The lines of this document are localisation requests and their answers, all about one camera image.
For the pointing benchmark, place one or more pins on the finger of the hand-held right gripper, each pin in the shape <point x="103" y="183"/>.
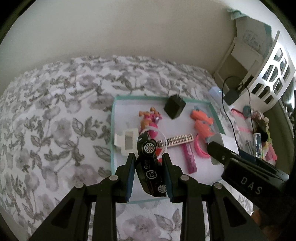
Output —
<point x="222" y="155"/>
<point x="256" y="161"/>

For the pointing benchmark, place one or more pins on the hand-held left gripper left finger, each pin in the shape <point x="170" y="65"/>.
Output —
<point x="130" y="176"/>

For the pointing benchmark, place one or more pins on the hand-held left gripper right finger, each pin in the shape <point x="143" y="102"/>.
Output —
<point x="167" y="176"/>

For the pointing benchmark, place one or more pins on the white charger plug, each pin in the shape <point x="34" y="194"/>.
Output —
<point x="225" y="142"/>

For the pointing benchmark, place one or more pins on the black toy car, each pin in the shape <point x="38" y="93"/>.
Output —
<point x="150" y="171"/>

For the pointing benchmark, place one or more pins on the pink watch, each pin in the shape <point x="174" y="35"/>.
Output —
<point x="200" y="149"/>

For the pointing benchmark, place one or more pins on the purple packet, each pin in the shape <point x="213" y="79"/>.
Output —
<point x="190" y="158"/>

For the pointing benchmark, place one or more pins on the large orange blue puzzle toy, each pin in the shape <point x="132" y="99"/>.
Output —
<point x="204" y="129"/>

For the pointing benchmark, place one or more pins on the small white box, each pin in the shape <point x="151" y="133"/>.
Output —
<point x="123" y="143"/>

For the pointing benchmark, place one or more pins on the metal harmonica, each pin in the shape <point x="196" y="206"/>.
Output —
<point x="179" y="140"/>

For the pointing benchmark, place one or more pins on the small orange blue puzzle toy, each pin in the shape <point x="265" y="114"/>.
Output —
<point x="201" y="115"/>

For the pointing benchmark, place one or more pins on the pink dog toy figure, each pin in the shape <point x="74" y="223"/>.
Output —
<point x="149" y="120"/>

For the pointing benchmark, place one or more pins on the teal-rimmed white tray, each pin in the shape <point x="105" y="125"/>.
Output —
<point x="129" y="111"/>

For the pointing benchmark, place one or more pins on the black charger plug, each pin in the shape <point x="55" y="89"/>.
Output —
<point x="174" y="107"/>

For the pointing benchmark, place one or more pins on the pink comb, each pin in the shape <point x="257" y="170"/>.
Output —
<point x="237" y="112"/>
<point x="242" y="129"/>

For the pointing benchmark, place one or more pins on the pile of colourful toys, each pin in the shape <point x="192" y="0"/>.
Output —
<point x="266" y="125"/>

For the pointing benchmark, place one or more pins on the black power adapter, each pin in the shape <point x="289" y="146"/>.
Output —
<point x="232" y="96"/>

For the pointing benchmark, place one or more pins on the white power strip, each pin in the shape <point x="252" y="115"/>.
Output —
<point x="216" y="93"/>

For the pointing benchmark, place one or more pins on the white lattice headboard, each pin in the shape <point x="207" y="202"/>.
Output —
<point x="266" y="74"/>

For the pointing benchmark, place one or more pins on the grey floral blanket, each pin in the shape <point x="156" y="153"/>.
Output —
<point x="57" y="115"/>

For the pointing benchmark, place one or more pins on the white shelf unit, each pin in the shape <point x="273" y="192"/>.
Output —
<point x="242" y="51"/>

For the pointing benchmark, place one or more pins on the teal cloth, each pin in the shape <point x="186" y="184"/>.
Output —
<point x="235" y="12"/>

